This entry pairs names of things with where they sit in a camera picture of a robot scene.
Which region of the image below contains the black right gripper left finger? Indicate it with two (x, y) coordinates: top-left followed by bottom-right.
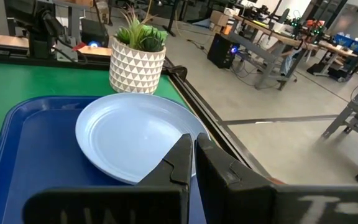
(23, 133), (194, 224)

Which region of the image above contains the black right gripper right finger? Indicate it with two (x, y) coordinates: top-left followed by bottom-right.
(195, 133), (358, 224)

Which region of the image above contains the light blue plate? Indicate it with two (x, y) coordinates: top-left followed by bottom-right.
(75, 92), (211, 186)

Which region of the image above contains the dark blue plastic tray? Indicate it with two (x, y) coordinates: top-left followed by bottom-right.
(0, 95), (208, 224)

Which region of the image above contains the white triangle pattern pot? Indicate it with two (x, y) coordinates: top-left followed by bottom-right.
(109, 35), (167, 95)

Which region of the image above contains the grey metal workbench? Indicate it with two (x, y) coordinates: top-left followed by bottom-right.
(227, 14), (310, 91)

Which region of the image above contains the black computer tower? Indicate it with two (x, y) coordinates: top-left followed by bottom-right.
(80, 18), (110, 48)
(206, 32), (241, 70)

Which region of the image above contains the grey metal desk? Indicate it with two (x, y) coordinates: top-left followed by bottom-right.
(321, 75), (358, 147)

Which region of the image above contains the green succulent plant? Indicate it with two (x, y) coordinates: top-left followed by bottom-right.
(114, 4), (169, 53)

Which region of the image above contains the brown cardboard box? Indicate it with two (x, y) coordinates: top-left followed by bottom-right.
(209, 10), (230, 28)

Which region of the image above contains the blue storage bin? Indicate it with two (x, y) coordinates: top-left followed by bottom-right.
(334, 32), (358, 57)

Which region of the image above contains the wooden table top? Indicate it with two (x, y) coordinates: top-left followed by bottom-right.
(0, 32), (30, 50)

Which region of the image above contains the black table edge frame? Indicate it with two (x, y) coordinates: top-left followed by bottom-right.
(0, 43), (273, 181)

